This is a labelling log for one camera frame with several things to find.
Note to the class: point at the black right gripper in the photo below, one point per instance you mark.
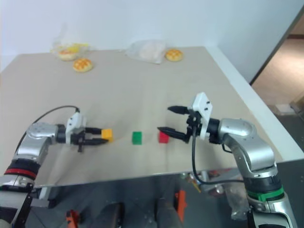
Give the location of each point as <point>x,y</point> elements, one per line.
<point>192,126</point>

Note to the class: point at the green cube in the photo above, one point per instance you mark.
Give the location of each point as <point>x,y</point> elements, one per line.
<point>137,137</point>

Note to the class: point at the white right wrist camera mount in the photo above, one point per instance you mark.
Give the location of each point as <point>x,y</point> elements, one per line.
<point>203,107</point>

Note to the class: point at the clear bag with pale bread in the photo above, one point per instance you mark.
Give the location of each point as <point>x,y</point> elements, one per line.
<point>148,51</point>

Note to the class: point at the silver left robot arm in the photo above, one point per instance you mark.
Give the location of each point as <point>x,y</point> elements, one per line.
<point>35,140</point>

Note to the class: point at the orange clamp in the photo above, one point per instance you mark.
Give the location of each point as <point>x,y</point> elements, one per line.
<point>73,217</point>
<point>180,202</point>

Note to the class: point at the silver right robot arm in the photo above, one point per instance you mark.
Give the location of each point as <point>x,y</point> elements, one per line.
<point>247,147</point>

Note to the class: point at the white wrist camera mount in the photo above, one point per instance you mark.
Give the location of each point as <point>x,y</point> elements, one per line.
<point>75,123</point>
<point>203,107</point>

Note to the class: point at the clear bag with yellow contents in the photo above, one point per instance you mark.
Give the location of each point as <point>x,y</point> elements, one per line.
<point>71,46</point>

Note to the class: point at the red cube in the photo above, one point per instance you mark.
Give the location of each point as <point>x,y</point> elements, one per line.
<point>163,138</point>

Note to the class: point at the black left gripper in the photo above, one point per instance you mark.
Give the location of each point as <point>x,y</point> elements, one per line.
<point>79,139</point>

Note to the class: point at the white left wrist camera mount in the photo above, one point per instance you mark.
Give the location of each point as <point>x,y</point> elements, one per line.
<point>75,123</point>

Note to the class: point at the yellow cube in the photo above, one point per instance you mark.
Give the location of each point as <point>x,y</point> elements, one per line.
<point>107,134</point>

